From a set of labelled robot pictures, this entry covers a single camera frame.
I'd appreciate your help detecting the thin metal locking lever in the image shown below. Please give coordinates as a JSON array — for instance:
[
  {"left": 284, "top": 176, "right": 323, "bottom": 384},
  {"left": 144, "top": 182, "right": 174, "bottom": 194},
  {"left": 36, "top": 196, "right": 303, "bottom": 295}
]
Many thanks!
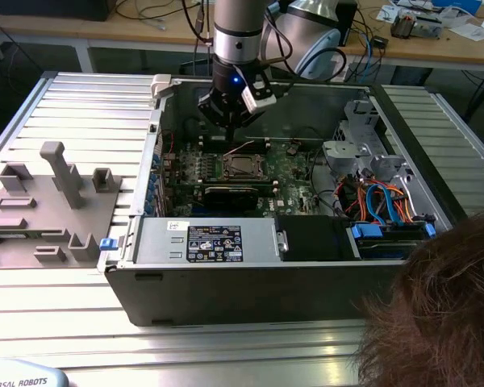
[{"left": 223, "top": 140, "right": 257, "bottom": 157}]

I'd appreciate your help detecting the grey case latch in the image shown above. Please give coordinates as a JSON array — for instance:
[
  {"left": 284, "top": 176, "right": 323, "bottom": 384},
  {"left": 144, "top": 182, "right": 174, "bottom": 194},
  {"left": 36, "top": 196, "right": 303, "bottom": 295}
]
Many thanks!
[{"left": 150, "top": 74, "right": 173, "bottom": 98}]

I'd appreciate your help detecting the CPU socket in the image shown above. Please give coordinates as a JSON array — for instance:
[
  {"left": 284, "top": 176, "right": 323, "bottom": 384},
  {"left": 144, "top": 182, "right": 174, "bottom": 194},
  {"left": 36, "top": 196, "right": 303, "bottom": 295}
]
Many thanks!
[{"left": 222, "top": 152, "right": 269, "bottom": 181}]

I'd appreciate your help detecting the silver power supply with label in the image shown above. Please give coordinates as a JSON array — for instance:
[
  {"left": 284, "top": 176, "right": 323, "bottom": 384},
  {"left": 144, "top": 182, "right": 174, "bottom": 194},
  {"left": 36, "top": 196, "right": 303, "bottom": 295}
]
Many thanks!
[{"left": 131, "top": 217, "right": 282, "bottom": 265}]

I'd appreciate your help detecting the grey electronic device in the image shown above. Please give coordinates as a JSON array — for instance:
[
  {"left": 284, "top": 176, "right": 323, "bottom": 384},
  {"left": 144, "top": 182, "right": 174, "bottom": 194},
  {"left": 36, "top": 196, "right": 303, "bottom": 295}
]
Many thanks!
[{"left": 411, "top": 14, "right": 444, "bottom": 40}]

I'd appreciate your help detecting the thin red wire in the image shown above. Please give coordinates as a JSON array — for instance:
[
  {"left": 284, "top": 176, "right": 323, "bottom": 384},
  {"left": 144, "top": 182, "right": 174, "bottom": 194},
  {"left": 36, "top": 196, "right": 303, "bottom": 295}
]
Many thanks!
[{"left": 163, "top": 129, "right": 177, "bottom": 159}]

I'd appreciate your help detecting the green motherboard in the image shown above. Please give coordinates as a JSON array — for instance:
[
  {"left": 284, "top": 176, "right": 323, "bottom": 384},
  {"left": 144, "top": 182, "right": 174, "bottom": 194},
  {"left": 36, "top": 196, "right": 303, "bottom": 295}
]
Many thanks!
[{"left": 163, "top": 139, "right": 328, "bottom": 217}]

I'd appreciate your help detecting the blue cardboard box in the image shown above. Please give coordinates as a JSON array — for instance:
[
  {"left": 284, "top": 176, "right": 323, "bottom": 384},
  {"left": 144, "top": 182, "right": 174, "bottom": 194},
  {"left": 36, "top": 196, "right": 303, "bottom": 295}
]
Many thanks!
[{"left": 432, "top": 0, "right": 483, "bottom": 14}]

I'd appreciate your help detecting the grey parts rack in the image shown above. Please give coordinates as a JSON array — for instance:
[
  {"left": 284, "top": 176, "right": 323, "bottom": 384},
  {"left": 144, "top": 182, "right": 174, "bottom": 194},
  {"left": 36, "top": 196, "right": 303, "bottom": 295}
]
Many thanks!
[{"left": 0, "top": 140, "right": 124, "bottom": 269}]

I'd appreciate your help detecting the white paper sheet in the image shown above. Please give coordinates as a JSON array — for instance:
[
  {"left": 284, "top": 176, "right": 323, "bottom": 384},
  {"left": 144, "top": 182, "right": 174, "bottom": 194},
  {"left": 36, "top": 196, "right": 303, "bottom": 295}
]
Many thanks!
[
  {"left": 447, "top": 15, "right": 484, "bottom": 41},
  {"left": 377, "top": 2, "right": 401, "bottom": 22}
]

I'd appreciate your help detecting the small dark metal device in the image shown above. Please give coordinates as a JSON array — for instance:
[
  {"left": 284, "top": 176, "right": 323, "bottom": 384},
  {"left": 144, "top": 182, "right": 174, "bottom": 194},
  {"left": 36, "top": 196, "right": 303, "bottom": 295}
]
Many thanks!
[{"left": 390, "top": 10, "right": 415, "bottom": 40}]

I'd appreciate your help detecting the large black box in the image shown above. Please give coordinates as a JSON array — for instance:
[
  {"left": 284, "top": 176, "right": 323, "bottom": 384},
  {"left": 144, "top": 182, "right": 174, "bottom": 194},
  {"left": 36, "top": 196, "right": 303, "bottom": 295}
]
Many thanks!
[{"left": 0, "top": 0, "right": 118, "bottom": 22}]

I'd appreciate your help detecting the silver drive bay bracket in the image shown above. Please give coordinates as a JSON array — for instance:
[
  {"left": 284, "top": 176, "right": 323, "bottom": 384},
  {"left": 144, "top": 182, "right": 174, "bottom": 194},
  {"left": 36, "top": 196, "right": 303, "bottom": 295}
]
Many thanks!
[{"left": 321, "top": 139, "right": 388, "bottom": 170}]

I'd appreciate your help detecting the black upright box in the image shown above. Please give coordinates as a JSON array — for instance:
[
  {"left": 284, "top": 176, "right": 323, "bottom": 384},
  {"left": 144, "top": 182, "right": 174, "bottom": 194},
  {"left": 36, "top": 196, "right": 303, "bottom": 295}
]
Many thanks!
[{"left": 338, "top": 0, "right": 359, "bottom": 46}]

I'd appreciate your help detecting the silver CPU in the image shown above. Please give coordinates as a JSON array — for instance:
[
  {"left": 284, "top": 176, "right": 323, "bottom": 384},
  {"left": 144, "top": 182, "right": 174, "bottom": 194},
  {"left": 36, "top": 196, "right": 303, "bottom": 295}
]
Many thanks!
[{"left": 230, "top": 155, "right": 256, "bottom": 173}]

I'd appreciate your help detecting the blue data cable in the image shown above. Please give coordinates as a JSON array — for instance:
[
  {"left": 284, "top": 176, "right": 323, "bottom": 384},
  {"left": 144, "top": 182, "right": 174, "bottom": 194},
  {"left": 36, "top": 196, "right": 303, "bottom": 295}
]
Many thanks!
[
  {"left": 365, "top": 183, "right": 385, "bottom": 225},
  {"left": 381, "top": 183, "right": 403, "bottom": 227}
]

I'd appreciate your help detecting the person's dark-haired head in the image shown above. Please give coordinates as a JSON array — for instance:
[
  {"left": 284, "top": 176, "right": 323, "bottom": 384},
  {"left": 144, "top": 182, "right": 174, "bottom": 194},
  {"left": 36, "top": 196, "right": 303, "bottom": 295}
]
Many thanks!
[{"left": 353, "top": 205, "right": 484, "bottom": 387}]

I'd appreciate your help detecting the black open PC case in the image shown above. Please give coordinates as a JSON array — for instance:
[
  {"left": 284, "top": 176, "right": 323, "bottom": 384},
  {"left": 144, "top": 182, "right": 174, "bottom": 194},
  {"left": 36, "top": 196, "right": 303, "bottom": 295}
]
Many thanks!
[{"left": 98, "top": 74, "right": 471, "bottom": 327}]

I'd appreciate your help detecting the orange power wire bundle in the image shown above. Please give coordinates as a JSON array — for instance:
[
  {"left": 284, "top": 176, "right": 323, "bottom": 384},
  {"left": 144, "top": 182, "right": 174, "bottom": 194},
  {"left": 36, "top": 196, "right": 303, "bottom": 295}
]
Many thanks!
[{"left": 344, "top": 180, "right": 415, "bottom": 223}]

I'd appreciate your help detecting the hard disk in blue carrier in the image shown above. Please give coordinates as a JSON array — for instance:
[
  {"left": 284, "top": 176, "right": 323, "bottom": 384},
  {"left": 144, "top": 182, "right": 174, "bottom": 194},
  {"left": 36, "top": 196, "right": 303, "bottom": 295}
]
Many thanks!
[{"left": 348, "top": 221, "right": 436, "bottom": 261}]

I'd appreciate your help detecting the pale blue teach pendant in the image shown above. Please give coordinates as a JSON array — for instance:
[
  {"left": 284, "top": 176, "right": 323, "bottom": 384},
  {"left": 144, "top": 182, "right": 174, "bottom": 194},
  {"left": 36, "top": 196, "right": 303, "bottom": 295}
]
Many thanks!
[{"left": 0, "top": 358, "right": 70, "bottom": 387}]

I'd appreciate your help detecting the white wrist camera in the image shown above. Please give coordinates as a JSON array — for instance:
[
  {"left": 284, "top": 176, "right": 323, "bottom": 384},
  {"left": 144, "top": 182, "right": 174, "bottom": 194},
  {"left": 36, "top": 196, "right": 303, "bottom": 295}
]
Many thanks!
[{"left": 240, "top": 74, "right": 277, "bottom": 114}]

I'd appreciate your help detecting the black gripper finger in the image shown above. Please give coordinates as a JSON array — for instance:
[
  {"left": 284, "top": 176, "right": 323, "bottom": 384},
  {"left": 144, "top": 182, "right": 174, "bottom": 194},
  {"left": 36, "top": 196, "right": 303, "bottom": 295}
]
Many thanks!
[
  {"left": 197, "top": 90, "right": 234, "bottom": 140},
  {"left": 232, "top": 100, "right": 264, "bottom": 140}
]

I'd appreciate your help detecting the light wooden desk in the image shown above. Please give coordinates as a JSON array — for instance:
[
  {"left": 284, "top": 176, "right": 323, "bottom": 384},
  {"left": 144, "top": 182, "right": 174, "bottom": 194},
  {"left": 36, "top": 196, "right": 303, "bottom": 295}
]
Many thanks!
[
  {"left": 0, "top": 0, "right": 235, "bottom": 73},
  {"left": 334, "top": 0, "right": 484, "bottom": 68}
]

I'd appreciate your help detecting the black graphics card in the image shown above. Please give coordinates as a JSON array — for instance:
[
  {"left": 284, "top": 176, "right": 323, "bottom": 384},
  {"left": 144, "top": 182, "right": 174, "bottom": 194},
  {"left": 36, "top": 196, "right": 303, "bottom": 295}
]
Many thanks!
[{"left": 193, "top": 183, "right": 282, "bottom": 211}]

